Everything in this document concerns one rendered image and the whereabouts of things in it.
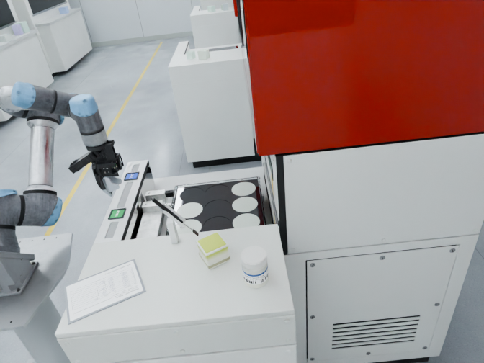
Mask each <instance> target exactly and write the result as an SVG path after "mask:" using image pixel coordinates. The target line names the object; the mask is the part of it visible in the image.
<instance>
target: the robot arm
mask: <svg viewBox="0 0 484 363"><path fill-rule="evenodd" d="M0 109H1V110H2V111H4V112H6V113H7V114H10V115H13V116H15V117H21V118H25V119H27V125H28V126H29V127H30V128H31V132H30V160H29V175H28V187H27V188H26V189H25V190H24V191H23V195H19V194H18V193H17V191H16V190H15V189H0V251H6V252H14V253H20V246H19V243H18V240H17V236H16V226H40V227H43V226H52V225H55V224H56V223H57V222H58V219H59V217H60V216H61V211H62V206H63V202H62V199H61V198H60V197H57V191H55V190H54V188H53V164H54V142H55V130H57V129H58V128H59V125H61V124H62V123H63V121H64V118H65V117H71V118H72V119H73V120H75V121H76V124H77V126H78V129H79V132H80V134H81V137H82V140H83V142H84V145H85V146H86V149H87V150H88V151H89V152H88V153H86V154H84V155H83V156H82V157H80V158H78V159H77V160H75V161H73V162H72V163H71V164H70V166H69V168H68V169H69V170H70V171H71V172H72V173H73V174H74V173H76V172H78V171H80V170H81V169H82V168H83V167H85V166H86V165H87V164H89V163H92V166H91V167H92V171H93V174H94V177H95V179H96V182H97V184H98V186H99V188H100V189H101V190H102V191H103V192H104V193H106V194H107V195H109V196H110V197H112V195H113V194H112V191H115V190H117V189H119V188H120V186H119V184H121V183H122V180H121V179H120V178H117V177H116V176H119V174H118V172H119V170H122V166H124V163H123V161H122V157H121V155H120V153H116V152H115V148H114V144H115V142H114V140H108V138H107V134H106V131H105V129H104V125H103V122H102V119H101V116H100V113H99V110H98V105H97V103H96V102H95V99H94V97H93V96H92V95H90V94H80V95H79V94H74V93H65V92H61V91H56V90H53V89H48V88H45V87H41V86H35V85H32V84H30V83H24V82H20V81H18V82H16V83H15V84H14V85H13V86H3V87H1V88H0ZM64 116H65V117H64ZM120 159H121V160H120ZM121 162H122V163H121Z"/></svg>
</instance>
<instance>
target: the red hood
mask: <svg viewBox="0 0 484 363"><path fill-rule="evenodd" d="M236 3H237V10H238V25H239V31H240V36H241V48H242V56H243V70H244V76H245V81H246V89H247V94H248V102H249V107H250V112H251V120H252V125H253V129H254V138H255V143H256V151H257V153H258V154H259V156H269V155H274V154H281V153H294V152H301V151H314V150H320V149H327V148H340V147H347V146H354V145H366V144H374V143H386V142H393V141H400V140H413V139H420V138H432V137H439V136H446V135H459V134H466V133H479V132H484V0H236Z"/></svg>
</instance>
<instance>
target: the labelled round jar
mask: <svg viewBox="0 0 484 363"><path fill-rule="evenodd" d="M241 265H242V271H243V280H244V282H245V284H246V285H247V286H249V287H251V288H260V287H263V286H264V285H265V284H266V283H267V282H268V280H269V273H268V264H267V257H266V251H265V250H264V249H263V248H262V247H259V246H249V247H247V248H245V249H244V250H243V251H242V252H241Z"/></svg>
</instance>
